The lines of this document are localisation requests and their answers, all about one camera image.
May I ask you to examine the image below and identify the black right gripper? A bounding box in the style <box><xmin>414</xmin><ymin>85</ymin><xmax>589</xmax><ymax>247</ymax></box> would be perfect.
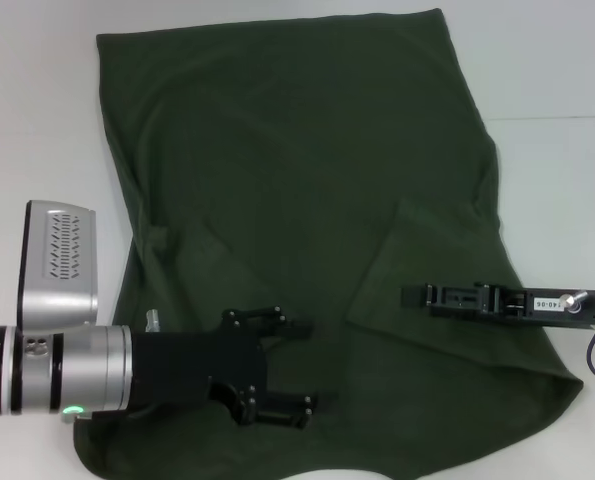
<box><xmin>400</xmin><ymin>282</ymin><xmax>595</xmax><ymax>330</ymax></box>

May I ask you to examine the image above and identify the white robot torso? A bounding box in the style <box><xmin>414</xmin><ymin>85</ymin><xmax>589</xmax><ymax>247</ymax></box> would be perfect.
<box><xmin>306</xmin><ymin>469</ymin><xmax>374</xmax><ymax>480</ymax></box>

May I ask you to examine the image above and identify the dark green shirt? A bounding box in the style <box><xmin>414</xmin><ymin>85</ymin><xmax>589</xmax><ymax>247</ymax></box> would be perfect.
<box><xmin>71</xmin><ymin>7</ymin><xmax>584</xmax><ymax>480</ymax></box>

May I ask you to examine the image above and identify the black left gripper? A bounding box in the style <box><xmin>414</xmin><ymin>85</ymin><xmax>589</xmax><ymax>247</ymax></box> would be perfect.
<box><xmin>129</xmin><ymin>305</ymin><xmax>321</xmax><ymax>432</ymax></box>

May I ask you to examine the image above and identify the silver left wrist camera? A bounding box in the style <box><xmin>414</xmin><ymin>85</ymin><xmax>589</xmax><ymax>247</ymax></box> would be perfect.
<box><xmin>19</xmin><ymin>199</ymin><xmax>100</xmax><ymax>334</ymax></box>

